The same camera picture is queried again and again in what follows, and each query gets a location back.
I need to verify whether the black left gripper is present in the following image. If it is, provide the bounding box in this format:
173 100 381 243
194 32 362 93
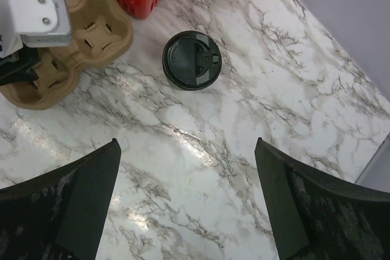
1 47 40 86

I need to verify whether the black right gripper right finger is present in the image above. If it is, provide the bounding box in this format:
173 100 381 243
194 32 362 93
255 138 389 259

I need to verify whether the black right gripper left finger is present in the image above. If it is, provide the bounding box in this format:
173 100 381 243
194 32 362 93
1 139 121 259

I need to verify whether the brown cardboard cup carrier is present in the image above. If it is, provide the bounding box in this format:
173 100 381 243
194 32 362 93
1 0 133 110

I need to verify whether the black plastic cup lid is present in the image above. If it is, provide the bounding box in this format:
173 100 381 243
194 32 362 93
162 30 222 91

